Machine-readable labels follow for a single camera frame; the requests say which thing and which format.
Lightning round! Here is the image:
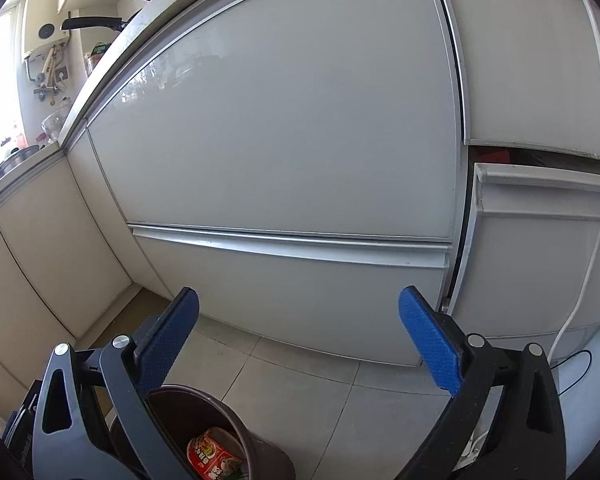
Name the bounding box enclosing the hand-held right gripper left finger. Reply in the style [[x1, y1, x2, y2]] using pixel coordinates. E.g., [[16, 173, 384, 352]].
[[32, 287, 200, 480]]

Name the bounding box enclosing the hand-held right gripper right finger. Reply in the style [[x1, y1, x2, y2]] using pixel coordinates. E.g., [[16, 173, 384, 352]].
[[395, 285, 567, 480]]

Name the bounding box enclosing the brown plastic trash bin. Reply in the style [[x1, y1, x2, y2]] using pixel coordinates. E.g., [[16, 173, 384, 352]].
[[109, 385, 297, 480]]

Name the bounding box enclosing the red instant noodle cup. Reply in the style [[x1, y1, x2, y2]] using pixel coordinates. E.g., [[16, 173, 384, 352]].
[[186, 427, 246, 480]]

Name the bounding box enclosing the steel basin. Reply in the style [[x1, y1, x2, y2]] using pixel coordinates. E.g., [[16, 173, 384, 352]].
[[0, 145, 41, 176]]

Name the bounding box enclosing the white kitchen cabinet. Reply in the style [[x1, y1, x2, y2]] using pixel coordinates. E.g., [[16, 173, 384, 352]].
[[0, 0, 600, 411]]

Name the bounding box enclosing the glass bowl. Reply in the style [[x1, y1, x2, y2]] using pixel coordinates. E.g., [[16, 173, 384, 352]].
[[41, 108, 73, 143]]

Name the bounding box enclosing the black wok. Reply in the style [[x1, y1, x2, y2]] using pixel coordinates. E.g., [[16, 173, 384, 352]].
[[61, 16, 131, 33]]

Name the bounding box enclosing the white water heater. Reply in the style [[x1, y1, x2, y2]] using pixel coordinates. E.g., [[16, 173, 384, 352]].
[[22, 0, 72, 58]]

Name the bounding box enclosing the black cable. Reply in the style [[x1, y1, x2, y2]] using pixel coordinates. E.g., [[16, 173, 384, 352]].
[[547, 350, 593, 376]]

